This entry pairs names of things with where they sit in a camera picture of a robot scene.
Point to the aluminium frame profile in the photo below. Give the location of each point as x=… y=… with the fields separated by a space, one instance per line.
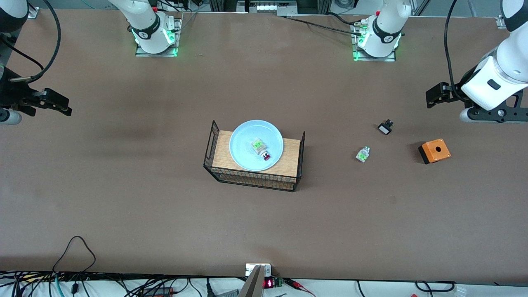
x=264 y=6

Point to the black left camera mount bracket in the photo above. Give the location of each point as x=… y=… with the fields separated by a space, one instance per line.
x=501 y=112

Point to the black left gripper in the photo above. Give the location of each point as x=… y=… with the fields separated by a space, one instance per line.
x=458 y=92

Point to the black switch with white face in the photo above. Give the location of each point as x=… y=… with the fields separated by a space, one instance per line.
x=385 y=128

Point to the light blue round plate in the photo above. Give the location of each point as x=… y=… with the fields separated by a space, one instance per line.
x=243 y=152

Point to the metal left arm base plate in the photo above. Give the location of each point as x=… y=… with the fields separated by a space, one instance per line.
x=373 y=59

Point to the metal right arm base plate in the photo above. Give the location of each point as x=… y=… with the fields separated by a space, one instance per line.
x=156 y=54

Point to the black power adapter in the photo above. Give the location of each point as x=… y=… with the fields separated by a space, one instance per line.
x=159 y=292

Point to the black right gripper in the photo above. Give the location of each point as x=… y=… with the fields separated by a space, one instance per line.
x=15 y=93

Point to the grey camera support beam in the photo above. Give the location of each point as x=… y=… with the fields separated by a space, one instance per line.
x=252 y=286

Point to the red digit display module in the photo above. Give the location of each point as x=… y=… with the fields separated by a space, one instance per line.
x=268 y=284

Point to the red push button switch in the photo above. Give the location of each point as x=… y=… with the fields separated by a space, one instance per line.
x=260 y=147

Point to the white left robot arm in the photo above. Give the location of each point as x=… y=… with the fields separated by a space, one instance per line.
x=511 y=62

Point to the silver metal clamp bracket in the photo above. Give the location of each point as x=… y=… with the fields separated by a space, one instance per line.
x=249 y=269

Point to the green push button switch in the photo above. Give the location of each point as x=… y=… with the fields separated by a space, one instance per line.
x=362 y=154

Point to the orange button enclosure box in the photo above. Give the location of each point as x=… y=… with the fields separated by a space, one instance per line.
x=435 y=151

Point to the aluminium table edge rail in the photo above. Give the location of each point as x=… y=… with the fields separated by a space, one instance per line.
x=501 y=21

